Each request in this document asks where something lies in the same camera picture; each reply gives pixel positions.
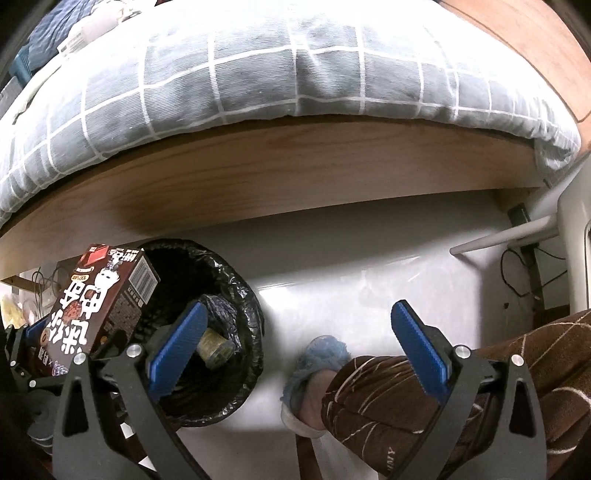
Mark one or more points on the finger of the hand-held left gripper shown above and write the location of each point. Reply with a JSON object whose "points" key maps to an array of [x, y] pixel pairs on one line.
{"points": [[32, 376], [34, 331]]}

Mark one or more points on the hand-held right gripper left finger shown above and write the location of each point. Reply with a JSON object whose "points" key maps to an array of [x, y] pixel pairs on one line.
{"points": [[178, 341]]}

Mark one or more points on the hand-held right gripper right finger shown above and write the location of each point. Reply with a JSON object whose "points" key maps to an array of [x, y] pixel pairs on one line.
{"points": [[420, 350]]}

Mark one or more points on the black trash bin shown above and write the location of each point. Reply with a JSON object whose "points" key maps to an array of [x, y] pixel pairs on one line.
{"points": [[235, 295]]}

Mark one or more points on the brown snack box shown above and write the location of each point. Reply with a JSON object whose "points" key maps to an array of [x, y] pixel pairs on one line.
{"points": [[101, 300]]}

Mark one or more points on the yellow plastic bag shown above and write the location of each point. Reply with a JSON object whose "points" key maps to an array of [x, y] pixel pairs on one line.
{"points": [[11, 311]]}

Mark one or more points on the crumpled dark plastic bag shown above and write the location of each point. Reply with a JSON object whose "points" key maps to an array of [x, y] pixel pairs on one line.
{"points": [[221, 311]]}

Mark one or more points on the person's leg in brown pants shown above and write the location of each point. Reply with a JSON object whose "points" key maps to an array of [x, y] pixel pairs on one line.
{"points": [[369, 415]]}

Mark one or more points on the blue fuzzy slipper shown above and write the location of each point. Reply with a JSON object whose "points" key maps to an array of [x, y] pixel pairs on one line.
{"points": [[304, 369]]}

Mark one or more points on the dark upright bar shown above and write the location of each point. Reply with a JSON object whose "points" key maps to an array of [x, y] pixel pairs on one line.
{"points": [[519, 214]]}

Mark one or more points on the white chair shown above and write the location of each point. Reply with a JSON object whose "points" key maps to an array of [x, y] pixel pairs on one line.
{"points": [[572, 240]]}

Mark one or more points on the grey suitcase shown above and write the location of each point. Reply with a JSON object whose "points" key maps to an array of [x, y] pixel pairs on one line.
{"points": [[8, 94]]}

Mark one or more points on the teal storage box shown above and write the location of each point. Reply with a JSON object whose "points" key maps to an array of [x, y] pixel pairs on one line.
{"points": [[23, 64]]}

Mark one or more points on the grey checked bed mattress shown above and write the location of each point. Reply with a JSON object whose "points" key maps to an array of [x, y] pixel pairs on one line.
{"points": [[277, 69]]}

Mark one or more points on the blue quilt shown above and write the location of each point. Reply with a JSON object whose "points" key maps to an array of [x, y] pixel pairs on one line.
{"points": [[51, 27]]}

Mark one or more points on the brown headboard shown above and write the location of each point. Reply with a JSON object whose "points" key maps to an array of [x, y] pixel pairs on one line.
{"points": [[531, 37]]}

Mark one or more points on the wooden bed frame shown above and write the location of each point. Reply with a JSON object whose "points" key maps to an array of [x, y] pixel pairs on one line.
{"points": [[277, 170]]}

